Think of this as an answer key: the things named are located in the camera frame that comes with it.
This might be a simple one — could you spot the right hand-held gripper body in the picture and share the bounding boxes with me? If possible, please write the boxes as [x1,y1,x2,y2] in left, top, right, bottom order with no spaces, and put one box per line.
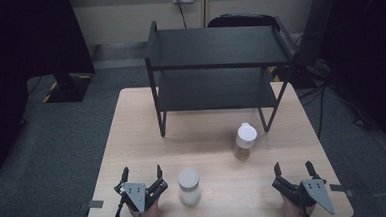
[271,174,337,217]

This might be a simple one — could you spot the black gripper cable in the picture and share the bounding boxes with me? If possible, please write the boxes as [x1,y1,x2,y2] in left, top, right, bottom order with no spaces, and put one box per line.
[110,194,127,217]

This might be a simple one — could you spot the black two-tier shelf rack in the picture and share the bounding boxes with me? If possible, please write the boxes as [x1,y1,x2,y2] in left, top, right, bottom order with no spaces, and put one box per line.
[141,12,304,140]

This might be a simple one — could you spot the glass jar with brown seasoning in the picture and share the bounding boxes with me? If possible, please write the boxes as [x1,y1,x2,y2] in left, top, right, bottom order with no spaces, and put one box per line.
[231,121,260,162]

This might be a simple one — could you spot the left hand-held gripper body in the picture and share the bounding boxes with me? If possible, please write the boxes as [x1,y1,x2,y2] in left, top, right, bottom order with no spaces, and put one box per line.
[114,178,170,216]

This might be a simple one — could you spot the dark curtain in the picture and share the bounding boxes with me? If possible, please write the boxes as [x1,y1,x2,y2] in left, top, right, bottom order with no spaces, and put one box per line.
[0,0,101,181]
[318,0,386,166]

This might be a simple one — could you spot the black stand column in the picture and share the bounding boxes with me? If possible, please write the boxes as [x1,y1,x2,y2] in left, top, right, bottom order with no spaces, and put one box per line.
[292,0,342,68]

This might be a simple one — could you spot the glass jar with white granules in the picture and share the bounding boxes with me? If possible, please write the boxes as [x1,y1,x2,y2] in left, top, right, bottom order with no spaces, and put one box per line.
[176,166,203,209]

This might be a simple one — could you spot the black floor cables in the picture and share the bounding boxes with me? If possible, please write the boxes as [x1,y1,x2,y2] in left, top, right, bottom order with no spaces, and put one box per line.
[296,54,378,141]

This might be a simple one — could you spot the black stand base striped tape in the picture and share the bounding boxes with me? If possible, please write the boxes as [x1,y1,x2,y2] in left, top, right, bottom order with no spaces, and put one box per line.
[41,72,94,105]

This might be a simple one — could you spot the black power cable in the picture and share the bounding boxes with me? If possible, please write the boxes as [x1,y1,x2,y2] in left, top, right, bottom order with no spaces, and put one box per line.
[175,0,189,30]

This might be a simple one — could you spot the black chair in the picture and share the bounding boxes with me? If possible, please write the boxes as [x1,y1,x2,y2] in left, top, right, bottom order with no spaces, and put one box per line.
[206,11,279,31]

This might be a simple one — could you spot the grey table bracket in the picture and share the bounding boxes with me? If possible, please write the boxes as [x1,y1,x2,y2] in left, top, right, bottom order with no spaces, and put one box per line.
[80,199,105,210]
[328,182,356,198]

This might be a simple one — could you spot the person's right hand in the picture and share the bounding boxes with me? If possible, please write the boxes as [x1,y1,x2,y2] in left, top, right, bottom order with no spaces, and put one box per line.
[282,192,318,217]

